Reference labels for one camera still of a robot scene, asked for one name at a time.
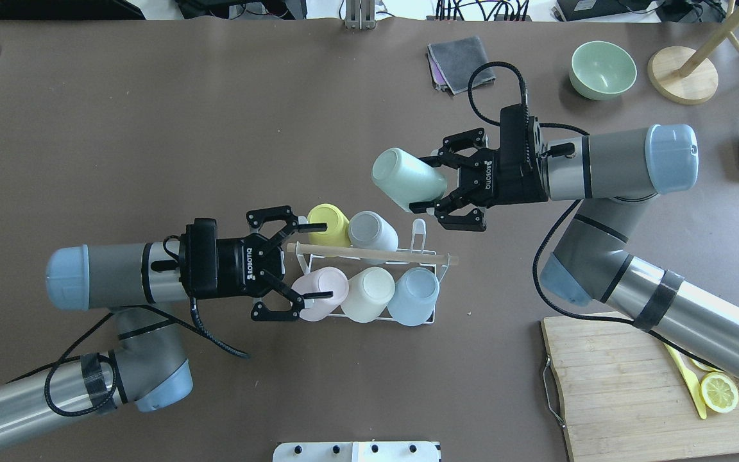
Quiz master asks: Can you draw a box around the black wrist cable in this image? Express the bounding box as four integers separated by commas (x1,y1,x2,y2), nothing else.
468,61,591,139
7,236,251,418

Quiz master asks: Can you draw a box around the wooden mug tree stand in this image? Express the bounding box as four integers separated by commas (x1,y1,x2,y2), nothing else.
646,7,739,105

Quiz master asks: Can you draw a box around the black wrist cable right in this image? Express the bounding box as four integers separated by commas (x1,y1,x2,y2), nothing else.
468,61,591,139

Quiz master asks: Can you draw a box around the grey folded cloth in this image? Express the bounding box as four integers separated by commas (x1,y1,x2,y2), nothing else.
427,35,496,96

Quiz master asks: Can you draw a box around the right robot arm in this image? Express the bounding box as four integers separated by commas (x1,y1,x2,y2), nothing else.
404,103,739,378

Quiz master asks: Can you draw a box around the white cup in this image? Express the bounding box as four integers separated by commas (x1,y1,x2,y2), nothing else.
341,267,396,323

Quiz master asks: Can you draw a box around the yellow cup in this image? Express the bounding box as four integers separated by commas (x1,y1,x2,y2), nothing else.
306,203,351,248

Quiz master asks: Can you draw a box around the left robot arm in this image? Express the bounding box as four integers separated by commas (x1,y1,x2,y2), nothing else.
0,205,332,449

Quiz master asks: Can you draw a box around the white wire cup rack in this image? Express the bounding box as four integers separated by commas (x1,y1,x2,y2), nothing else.
287,219,459,327

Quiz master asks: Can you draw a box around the lemon slice lower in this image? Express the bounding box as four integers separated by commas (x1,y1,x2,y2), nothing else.
700,372,739,413

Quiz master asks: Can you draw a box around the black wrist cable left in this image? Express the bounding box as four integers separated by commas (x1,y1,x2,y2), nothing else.
7,236,251,418

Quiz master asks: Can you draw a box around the green cup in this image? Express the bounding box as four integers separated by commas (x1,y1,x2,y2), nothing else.
371,148,448,212

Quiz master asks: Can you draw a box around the yellow plastic knife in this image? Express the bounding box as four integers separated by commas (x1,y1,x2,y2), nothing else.
663,344,708,419

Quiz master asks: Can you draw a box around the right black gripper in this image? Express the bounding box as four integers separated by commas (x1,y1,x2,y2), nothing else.
409,106,548,233

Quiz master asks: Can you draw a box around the pink cup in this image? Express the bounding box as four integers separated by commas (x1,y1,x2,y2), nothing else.
291,267,349,321

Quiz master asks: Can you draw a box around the green bowl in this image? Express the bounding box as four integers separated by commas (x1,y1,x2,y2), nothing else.
569,41,638,101

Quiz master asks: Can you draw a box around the purple cloth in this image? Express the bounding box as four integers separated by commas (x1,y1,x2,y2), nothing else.
426,51,448,92

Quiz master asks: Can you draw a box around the lemon slice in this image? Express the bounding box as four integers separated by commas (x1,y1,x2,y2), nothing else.
690,359,720,372
700,372,739,413

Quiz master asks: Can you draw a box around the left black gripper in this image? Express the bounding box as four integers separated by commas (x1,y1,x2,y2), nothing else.
181,205,334,321

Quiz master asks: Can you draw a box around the light blue cup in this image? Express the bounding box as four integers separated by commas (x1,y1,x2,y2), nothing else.
387,267,440,327

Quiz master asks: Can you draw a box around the grey cup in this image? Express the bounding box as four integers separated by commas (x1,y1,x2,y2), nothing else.
347,210,399,252

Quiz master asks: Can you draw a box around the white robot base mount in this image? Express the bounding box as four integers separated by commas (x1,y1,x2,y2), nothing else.
272,440,443,461

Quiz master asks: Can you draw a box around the wooden cutting board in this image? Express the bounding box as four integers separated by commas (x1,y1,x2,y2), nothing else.
541,316,739,461

